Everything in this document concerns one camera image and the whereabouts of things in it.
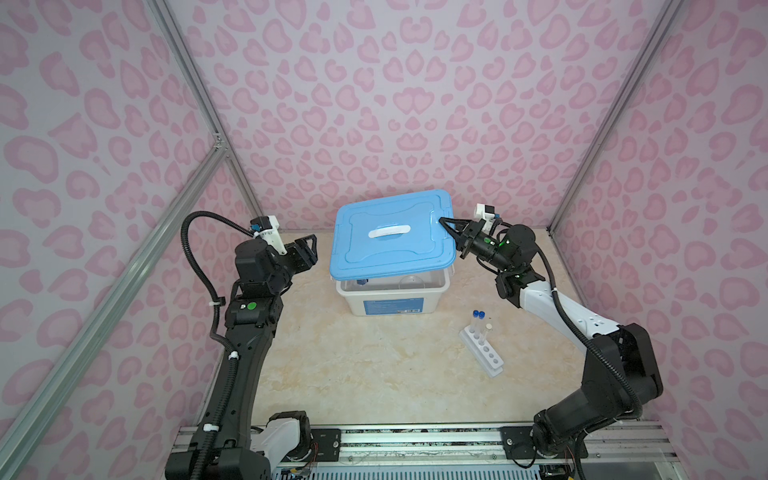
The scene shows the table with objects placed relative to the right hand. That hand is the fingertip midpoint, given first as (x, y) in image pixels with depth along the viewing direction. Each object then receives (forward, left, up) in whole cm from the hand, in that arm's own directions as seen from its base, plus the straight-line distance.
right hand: (442, 221), depth 71 cm
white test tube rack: (-21, -15, -33) cm, 42 cm away
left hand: (-3, +33, -2) cm, 33 cm away
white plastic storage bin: (-7, +8, -22) cm, 24 cm away
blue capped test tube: (-12, -10, -22) cm, 27 cm away
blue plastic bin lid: (+1, +12, -6) cm, 14 cm away
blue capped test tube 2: (-12, -12, -23) cm, 28 cm away
